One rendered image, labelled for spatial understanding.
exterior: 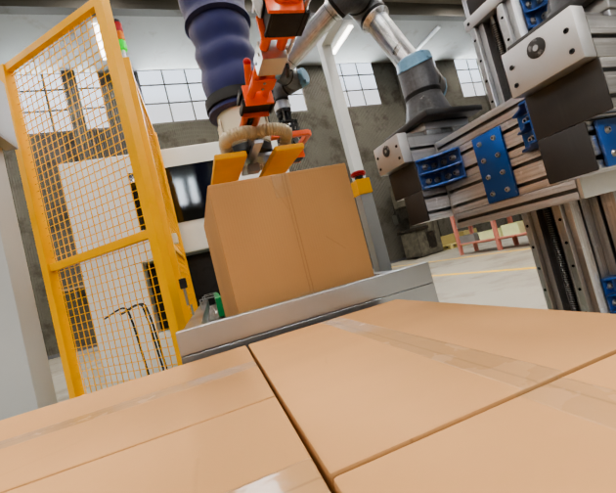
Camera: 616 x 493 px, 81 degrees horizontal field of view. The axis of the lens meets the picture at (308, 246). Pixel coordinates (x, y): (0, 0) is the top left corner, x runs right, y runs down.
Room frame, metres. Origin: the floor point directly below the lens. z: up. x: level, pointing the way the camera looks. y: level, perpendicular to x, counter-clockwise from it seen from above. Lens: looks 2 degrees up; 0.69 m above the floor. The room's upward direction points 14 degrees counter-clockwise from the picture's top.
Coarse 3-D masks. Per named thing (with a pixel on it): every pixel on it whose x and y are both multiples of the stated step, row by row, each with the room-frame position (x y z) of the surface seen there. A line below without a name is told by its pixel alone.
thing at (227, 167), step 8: (240, 152) 1.09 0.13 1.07; (216, 160) 1.07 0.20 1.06; (224, 160) 1.08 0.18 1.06; (232, 160) 1.10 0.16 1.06; (240, 160) 1.12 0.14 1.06; (216, 168) 1.14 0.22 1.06; (224, 168) 1.16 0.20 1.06; (232, 168) 1.18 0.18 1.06; (240, 168) 1.20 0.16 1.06; (216, 176) 1.22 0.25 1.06; (224, 176) 1.24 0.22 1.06; (232, 176) 1.27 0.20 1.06
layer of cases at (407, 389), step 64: (384, 320) 0.72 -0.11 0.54; (448, 320) 0.60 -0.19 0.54; (512, 320) 0.51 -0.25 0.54; (576, 320) 0.44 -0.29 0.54; (128, 384) 0.72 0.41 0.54; (192, 384) 0.60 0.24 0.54; (256, 384) 0.51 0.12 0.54; (320, 384) 0.45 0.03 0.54; (384, 384) 0.40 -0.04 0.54; (448, 384) 0.36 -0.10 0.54; (512, 384) 0.32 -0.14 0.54; (576, 384) 0.30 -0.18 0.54; (0, 448) 0.52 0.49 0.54; (64, 448) 0.45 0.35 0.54; (128, 448) 0.41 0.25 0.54; (192, 448) 0.36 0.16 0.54; (256, 448) 0.33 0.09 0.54; (320, 448) 0.30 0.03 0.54; (384, 448) 0.28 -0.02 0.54; (448, 448) 0.26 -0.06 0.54; (512, 448) 0.24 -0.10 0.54; (576, 448) 0.22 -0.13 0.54
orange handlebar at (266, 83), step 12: (276, 0) 0.65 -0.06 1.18; (288, 0) 0.65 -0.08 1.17; (300, 0) 0.66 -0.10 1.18; (264, 48) 0.77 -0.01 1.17; (252, 72) 0.88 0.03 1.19; (252, 84) 0.90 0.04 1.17; (264, 84) 0.91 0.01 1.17; (252, 96) 0.97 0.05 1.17; (264, 96) 0.99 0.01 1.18; (300, 132) 1.37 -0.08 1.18
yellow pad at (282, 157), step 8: (296, 144) 1.14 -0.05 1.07; (272, 152) 1.16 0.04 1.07; (280, 152) 1.13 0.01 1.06; (288, 152) 1.15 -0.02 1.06; (296, 152) 1.17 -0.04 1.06; (272, 160) 1.20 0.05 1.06; (280, 160) 1.22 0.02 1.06; (288, 160) 1.25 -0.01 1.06; (264, 168) 1.30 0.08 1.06; (272, 168) 1.30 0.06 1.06; (280, 168) 1.32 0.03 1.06
